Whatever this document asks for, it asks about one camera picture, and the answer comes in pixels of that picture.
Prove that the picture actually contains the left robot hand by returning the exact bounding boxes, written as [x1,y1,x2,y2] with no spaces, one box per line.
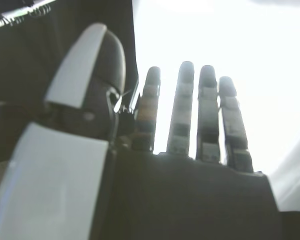
[0,22,286,240]

